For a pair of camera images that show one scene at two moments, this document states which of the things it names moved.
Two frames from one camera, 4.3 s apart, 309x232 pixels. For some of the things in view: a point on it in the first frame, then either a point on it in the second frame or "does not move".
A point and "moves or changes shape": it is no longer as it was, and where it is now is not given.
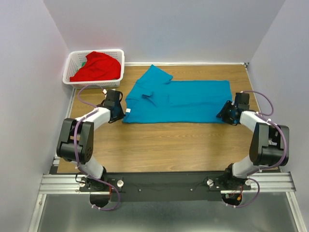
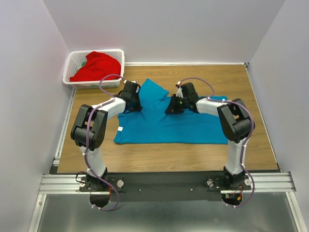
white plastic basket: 76,59 does not move
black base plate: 158,187 does not move
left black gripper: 121,115 → 138,107
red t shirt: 98,66 does not move
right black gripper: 222,113 → 171,108
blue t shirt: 155,99 moves or changes shape
